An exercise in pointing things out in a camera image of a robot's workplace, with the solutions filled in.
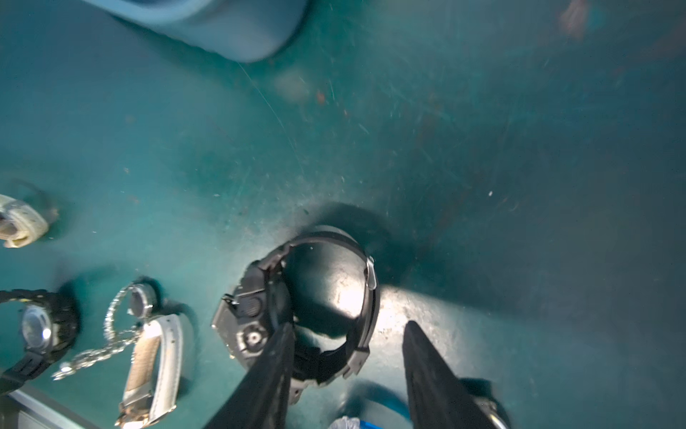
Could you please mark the blue plastic storage box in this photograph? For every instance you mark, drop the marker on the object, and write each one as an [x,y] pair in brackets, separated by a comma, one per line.
[244,31]

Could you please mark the chunky black sport watch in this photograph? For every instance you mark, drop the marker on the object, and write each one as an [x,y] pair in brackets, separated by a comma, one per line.
[247,318]

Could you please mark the white strap chain watch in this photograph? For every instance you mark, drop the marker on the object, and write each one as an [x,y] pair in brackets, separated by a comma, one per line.
[134,318]

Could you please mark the black rugged digital watch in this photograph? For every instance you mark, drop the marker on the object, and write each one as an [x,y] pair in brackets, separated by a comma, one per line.
[49,327]

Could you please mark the aluminium rail front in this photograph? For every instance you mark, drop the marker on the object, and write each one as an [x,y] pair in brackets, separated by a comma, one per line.
[29,408]

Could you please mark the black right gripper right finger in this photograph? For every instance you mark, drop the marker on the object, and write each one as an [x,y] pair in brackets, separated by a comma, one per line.
[436,397]

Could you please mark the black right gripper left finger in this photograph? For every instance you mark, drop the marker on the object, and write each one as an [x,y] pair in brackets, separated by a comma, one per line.
[262,398]

